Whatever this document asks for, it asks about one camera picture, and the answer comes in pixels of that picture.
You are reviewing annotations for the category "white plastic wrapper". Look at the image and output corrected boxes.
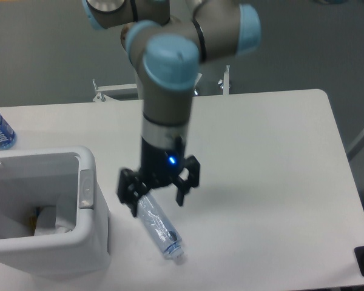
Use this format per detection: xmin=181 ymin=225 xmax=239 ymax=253
xmin=34 ymin=206 xmax=76 ymax=236

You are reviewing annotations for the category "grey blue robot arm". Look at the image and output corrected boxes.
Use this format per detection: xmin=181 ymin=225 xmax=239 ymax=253
xmin=83 ymin=1 xmax=261 ymax=215

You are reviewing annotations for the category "crushed clear plastic bottle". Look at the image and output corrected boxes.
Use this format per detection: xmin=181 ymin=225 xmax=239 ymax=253
xmin=137 ymin=194 xmax=184 ymax=263

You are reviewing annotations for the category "white frame at right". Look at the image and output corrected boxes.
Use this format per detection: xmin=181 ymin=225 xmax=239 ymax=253
xmin=346 ymin=128 xmax=364 ymax=161

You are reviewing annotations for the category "white trash can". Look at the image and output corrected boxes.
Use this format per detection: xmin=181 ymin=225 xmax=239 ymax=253
xmin=0 ymin=146 xmax=111 ymax=276

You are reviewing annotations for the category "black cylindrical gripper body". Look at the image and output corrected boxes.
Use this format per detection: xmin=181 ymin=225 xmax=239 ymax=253
xmin=139 ymin=136 xmax=185 ymax=190

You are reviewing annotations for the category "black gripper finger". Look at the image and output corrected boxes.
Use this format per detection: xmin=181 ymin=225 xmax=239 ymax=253
xmin=172 ymin=155 xmax=200 ymax=207
xmin=116 ymin=168 xmax=153 ymax=218

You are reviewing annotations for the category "white pedestal base frame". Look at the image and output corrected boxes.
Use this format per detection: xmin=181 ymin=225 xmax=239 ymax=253
xmin=92 ymin=64 xmax=232 ymax=102

